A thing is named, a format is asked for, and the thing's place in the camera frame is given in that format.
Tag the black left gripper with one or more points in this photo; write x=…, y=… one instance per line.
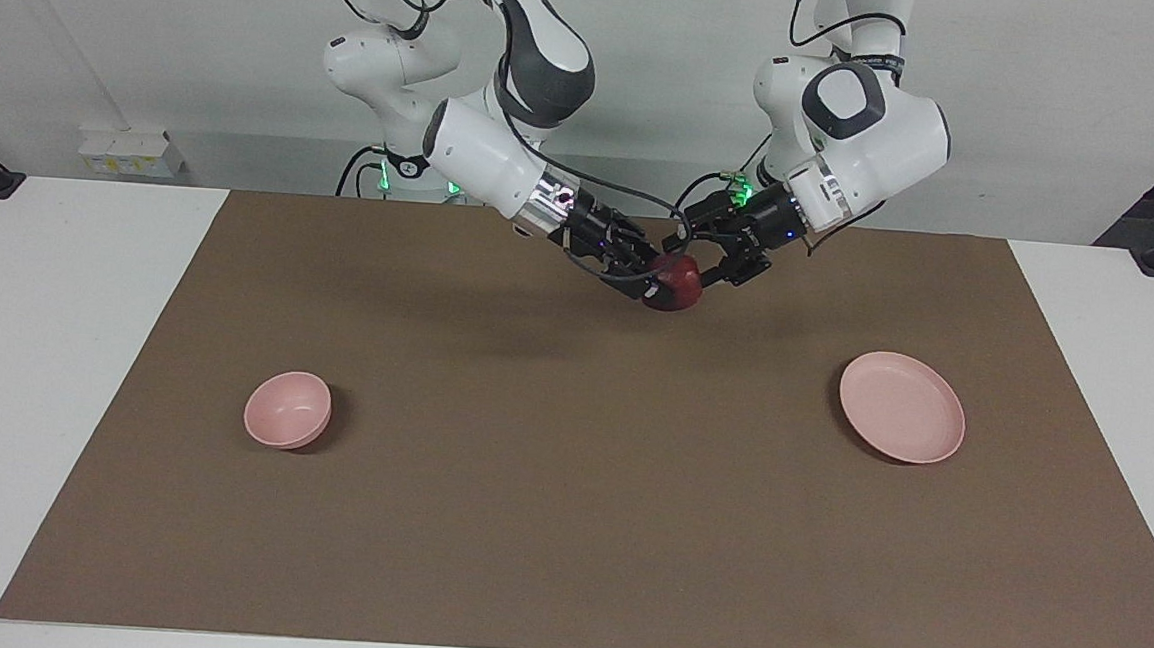
x=772, y=221

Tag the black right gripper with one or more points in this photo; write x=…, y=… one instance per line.
x=598, y=227

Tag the red apple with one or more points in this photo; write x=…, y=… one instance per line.
x=678, y=285

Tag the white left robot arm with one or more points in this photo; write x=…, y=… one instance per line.
x=879, y=132

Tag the pink plate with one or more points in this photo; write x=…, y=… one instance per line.
x=903, y=404

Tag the pink bowl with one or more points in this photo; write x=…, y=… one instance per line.
x=286, y=411

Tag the brown table mat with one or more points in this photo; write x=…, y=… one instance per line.
x=567, y=484

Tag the white socket box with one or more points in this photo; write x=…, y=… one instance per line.
x=131, y=155

